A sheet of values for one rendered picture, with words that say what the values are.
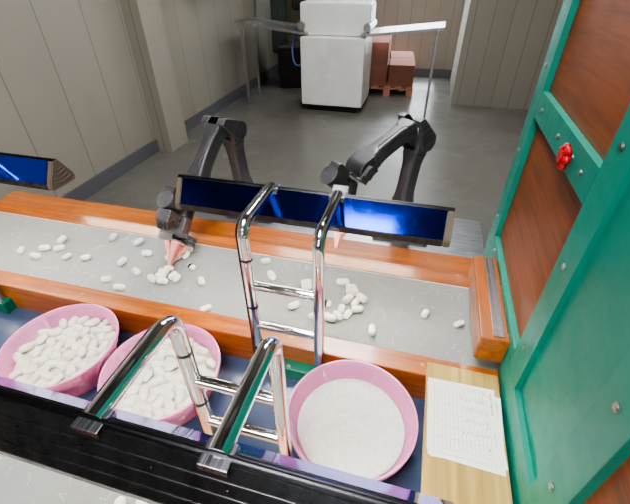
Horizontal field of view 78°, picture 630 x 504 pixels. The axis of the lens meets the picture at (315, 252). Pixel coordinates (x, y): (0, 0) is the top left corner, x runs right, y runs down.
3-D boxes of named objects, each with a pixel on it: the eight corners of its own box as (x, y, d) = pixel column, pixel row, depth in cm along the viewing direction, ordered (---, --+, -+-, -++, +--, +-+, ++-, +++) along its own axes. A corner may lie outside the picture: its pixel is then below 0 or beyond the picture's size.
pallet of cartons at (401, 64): (416, 79, 609) (423, 31, 570) (411, 98, 524) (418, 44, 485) (367, 76, 626) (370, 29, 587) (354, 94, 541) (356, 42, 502)
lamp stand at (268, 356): (212, 451, 83) (160, 298, 56) (302, 477, 78) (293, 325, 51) (162, 557, 68) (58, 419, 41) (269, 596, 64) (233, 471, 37)
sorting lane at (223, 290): (-7, 214, 152) (-9, 209, 151) (483, 296, 113) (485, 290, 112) (-88, 260, 129) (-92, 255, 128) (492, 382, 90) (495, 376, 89)
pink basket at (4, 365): (70, 319, 113) (56, 295, 108) (150, 337, 108) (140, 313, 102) (-14, 399, 93) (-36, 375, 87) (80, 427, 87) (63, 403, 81)
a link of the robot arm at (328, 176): (333, 189, 104) (358, 151, 103) (314, 178, 110) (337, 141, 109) (355, 205, 113) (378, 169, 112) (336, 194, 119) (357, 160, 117)
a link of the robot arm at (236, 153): (249, 205, 150) (230, 125, 127) (235, 201, 152) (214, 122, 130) (258, 196, 154) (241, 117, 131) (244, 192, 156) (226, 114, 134)
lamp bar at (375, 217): (192, 193, 98) (186, 166, 93) (449, 228, 84) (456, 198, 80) (175, 209, 92) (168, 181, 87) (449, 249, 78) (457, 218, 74)
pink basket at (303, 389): (269, 413, 89) (266, 388, 84) (366, 368, 99) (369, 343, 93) (324, 534, 70) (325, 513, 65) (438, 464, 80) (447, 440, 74)
